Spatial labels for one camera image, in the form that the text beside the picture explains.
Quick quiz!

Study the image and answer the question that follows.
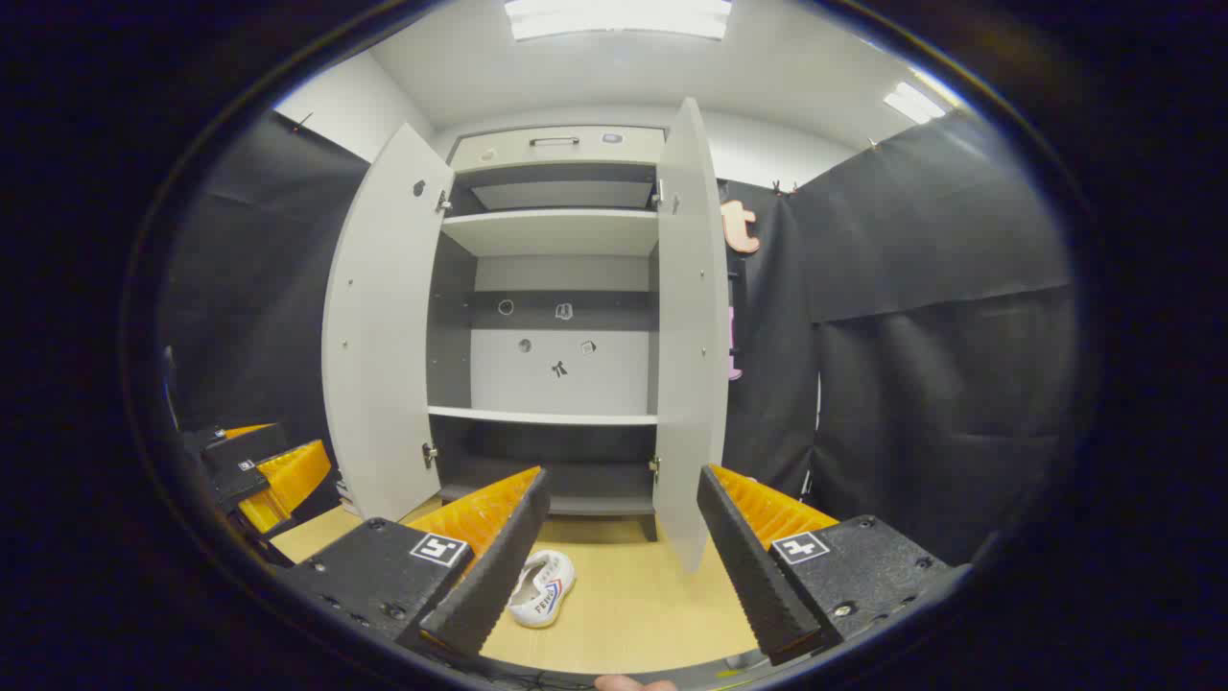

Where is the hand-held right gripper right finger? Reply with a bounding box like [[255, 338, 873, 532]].
[[696, 464, 960, 668]]

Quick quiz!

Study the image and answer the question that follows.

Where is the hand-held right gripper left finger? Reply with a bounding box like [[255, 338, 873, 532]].
[[278, 465, 554, 663]]

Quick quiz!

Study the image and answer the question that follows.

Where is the white shoe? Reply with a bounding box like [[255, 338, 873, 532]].
[[508, 550, 578, 630]]

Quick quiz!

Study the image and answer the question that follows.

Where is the grey cabinet door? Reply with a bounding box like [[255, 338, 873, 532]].
[[321, 123, 455, 524], [652, 96, 730, 575]]

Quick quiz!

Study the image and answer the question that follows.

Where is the grey shoe cabinet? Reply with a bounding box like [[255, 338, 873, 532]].
[[427, 125, 668, 543]]

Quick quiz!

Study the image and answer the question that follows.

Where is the grey cabinet drawer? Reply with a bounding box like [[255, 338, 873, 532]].
[[449, 125, 666, 174]]

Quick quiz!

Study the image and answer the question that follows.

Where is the black backdrop cloth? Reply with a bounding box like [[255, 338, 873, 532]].
[[158, 107, 1080, 569]]

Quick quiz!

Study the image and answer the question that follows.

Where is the ceiling light panel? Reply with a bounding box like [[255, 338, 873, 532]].
[[505, 0, 733, 41], [883, 82, 946, 124]]

